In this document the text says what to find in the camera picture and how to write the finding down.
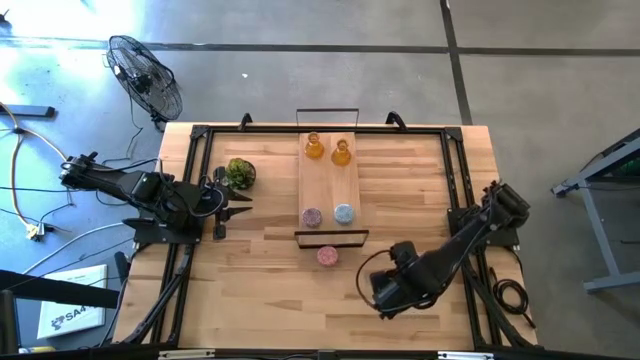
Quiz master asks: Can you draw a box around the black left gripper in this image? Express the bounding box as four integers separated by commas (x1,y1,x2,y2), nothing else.
198,167,254,241

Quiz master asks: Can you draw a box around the red patterned candle tin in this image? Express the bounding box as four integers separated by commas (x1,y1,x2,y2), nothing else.
316,245,340,268

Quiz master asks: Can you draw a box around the purple patterned candle tin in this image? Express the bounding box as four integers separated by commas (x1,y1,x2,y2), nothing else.
301,207,324,229

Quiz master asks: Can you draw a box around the blue patterned candle tin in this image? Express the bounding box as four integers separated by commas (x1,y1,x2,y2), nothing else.
333,202,356,225

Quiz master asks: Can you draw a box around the amber glass candlestick holder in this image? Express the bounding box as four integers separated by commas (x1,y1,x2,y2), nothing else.
330,139,353,167
304,131,326,160

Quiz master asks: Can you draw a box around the potted green succulent plant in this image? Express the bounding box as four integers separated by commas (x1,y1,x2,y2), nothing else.
224,157,258,191

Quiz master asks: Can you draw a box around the black beam with silver brackets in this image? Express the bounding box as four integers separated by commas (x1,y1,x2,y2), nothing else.
0,343,640,360

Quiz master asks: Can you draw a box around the black floor fan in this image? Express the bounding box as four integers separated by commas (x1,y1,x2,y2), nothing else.
105,34,185,132

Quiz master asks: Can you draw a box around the white printed box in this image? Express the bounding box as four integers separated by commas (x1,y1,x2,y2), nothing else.
36,263,109,340

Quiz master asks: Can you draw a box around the black rig beam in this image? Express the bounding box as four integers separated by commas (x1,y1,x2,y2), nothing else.
0,269,121,309

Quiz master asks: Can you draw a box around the black floor bar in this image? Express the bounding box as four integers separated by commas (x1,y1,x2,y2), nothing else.
0,104,56,119

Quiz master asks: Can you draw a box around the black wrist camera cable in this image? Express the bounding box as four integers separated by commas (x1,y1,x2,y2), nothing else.
355,248,396,309

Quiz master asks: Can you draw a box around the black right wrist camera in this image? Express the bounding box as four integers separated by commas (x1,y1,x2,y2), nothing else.
391,240,420,269

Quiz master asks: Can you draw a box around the black metal table frame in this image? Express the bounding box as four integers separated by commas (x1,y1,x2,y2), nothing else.
112,110,540,351

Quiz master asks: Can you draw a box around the wooden shelf with black frame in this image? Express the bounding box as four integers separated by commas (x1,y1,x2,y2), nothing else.
293,107,370,250

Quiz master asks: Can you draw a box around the coiled black cable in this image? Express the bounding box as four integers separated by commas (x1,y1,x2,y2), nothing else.
492,267,537,329

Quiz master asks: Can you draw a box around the white floor cable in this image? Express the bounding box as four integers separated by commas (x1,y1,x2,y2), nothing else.
22,222,139,276

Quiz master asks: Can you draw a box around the beige power cable with plug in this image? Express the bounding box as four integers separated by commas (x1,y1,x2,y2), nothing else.
0,102,69,241

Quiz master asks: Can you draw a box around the grey metal table frame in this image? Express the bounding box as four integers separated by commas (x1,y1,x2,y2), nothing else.
551,128,640,294

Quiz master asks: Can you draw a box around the black rig post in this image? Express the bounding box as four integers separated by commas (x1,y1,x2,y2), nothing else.
0,289,20,354

